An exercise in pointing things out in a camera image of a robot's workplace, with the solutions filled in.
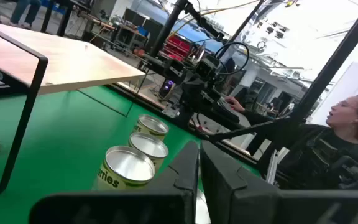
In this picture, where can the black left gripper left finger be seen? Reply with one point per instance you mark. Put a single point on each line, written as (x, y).
(166, 205)

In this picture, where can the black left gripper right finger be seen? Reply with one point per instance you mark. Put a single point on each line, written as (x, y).
(244, 202)

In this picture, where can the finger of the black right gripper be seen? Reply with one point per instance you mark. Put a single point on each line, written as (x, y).
(166, 66)
(227, 112)

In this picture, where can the tall blue cherries can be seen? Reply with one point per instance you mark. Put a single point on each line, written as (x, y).
(124, 169)

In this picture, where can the tall tin food can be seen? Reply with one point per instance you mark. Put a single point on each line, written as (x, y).
(152, 124)

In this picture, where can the tall green food can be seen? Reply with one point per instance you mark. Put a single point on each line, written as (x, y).
(149, 147)

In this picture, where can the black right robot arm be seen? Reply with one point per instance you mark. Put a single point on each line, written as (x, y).
(191, 115)

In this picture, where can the red tool cabinet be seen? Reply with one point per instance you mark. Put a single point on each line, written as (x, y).
(177, 48)

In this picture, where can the cluttered workbench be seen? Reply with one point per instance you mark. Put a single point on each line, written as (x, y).
(129, 35)

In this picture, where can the person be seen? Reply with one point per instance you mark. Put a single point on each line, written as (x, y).
(25, 12)
(322, 149)

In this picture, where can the green table mat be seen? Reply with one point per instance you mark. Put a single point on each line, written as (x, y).
(57, 130)

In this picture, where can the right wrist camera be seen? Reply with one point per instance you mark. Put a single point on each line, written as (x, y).
(205, 67)

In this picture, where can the wooden shelf black metal frame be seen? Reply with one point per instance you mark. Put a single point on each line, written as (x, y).
(57, 62)

